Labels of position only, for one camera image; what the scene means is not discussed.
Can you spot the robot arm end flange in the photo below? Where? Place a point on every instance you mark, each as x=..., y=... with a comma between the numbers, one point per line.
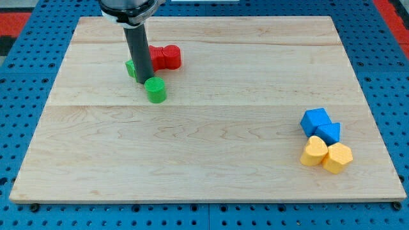
x=129, y=13

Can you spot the blue cube block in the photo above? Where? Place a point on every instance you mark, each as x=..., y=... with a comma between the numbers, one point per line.
x=312, y=119

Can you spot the light wooden board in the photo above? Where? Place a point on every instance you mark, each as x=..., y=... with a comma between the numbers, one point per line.
x=229, y=130

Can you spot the green cylinder block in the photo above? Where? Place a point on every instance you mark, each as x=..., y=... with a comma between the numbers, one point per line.
x=156, y=90

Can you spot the red cylinder block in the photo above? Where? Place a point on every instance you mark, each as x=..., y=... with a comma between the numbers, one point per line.
x=172, y=56

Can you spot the red star block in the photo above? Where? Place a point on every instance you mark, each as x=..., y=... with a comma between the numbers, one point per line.
x=157, y=58

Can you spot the green block behind rod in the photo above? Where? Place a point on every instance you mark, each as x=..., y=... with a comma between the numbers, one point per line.
x=131, y=69

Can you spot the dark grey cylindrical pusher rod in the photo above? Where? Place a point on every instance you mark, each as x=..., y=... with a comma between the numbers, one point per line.
x=140, y=53

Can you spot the yellow heart block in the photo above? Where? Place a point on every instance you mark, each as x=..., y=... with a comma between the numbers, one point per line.
x=314, y=151

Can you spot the blue triangle block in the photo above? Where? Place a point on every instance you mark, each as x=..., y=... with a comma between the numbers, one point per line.
x=330, y=133

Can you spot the yellow hexagon block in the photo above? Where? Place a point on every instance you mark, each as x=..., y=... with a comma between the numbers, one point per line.
x=338, y=158

